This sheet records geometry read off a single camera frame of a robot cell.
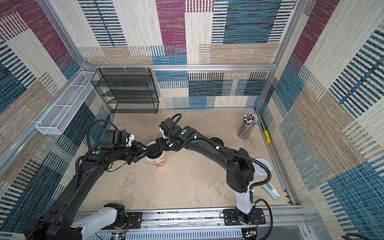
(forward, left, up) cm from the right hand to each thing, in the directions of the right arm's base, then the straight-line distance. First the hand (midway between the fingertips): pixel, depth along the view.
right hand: (163, 148), depth 80 cm
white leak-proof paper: (-6, +3, 0) cm, 7 cm away
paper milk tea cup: (-3, +3, -10) cm, 11 cm away
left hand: (-3, +5, +4) cm, 7 cm away
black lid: (-4, +3, +1) cm, 5 cm away
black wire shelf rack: (+49, +32, +1) cm, 58 cm away
